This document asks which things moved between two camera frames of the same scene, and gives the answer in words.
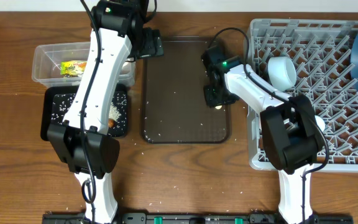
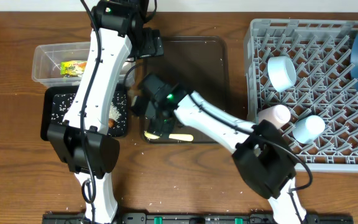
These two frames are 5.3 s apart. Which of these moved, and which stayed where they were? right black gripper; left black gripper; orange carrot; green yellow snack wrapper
Moved: right black gripper
Stayed: green yellow snack wrapper; orange carrot; left black gripper
